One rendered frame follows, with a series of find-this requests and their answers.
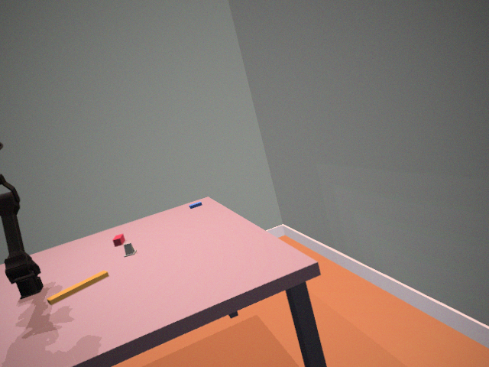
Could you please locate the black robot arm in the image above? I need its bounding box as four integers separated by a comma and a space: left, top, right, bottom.
0, 174, 43, 299

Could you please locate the orange bar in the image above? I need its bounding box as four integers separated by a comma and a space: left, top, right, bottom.
47, 270, 109, 305

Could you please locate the small red cube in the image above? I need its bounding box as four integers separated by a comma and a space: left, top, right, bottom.
112, 234, 125, 247

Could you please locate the blue bar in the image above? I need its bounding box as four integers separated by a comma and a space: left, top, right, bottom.
189, 202, 202, 209

